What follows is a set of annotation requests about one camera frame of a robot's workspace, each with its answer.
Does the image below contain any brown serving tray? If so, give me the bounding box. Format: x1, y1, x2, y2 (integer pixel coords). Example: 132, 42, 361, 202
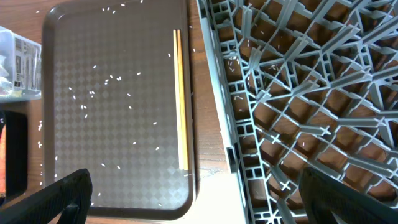
41, 0, 196, 220

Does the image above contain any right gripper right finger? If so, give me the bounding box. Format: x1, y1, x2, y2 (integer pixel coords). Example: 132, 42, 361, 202
299, 167, 397, 224

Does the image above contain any grey dishwasher rack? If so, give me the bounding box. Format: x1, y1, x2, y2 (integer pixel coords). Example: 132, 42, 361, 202
197, 0, 397, 223

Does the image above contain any orange carrot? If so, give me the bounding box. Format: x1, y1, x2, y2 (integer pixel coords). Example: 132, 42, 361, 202
0, 126, 6, 197

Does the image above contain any clear plastic bin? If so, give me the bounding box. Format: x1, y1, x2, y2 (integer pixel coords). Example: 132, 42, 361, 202
1, 27, 42, 103

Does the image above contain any wooden chopstick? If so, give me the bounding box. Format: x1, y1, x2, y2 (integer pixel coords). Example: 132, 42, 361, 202
173, 29, 184, 170
177, 29, 189, 170

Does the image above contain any black plastic tray bin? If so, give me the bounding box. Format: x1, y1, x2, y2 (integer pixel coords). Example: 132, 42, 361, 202
1, 110, 28, 204

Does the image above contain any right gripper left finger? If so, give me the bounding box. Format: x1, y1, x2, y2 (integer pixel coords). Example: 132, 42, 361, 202
1, 169, 93, 223

